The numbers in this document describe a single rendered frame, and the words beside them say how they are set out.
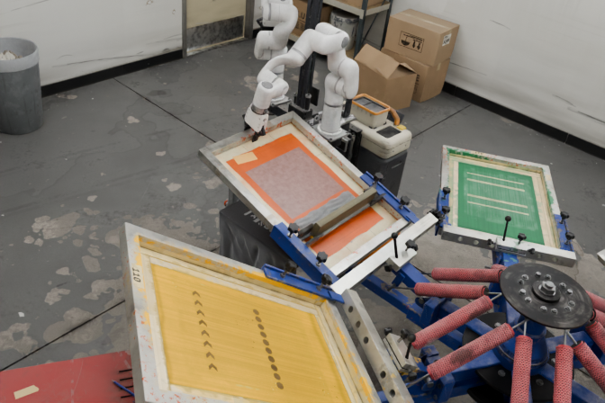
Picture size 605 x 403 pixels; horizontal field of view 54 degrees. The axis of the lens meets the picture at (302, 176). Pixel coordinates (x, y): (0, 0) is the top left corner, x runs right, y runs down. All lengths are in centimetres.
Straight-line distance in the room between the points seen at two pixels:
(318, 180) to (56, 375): 134
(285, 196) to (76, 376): 110
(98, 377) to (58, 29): 417
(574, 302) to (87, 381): 153
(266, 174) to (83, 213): 201
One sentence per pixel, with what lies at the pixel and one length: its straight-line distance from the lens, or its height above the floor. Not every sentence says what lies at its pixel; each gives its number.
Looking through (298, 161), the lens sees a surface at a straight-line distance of 271.
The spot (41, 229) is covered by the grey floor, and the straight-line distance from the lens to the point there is 426.
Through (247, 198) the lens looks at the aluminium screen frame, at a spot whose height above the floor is 119.
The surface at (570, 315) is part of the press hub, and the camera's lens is 211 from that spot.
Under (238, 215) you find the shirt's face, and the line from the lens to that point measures 272.
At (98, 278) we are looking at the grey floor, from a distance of 384.
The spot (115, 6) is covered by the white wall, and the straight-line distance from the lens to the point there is 595.
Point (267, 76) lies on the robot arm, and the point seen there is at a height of 154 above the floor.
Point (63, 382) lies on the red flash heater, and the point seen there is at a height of 110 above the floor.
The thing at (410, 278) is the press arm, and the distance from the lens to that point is 238.
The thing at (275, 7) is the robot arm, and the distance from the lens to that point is 298.
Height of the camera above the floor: 263
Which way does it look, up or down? 34 degrees down
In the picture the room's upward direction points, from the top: 7 degrees clockwise
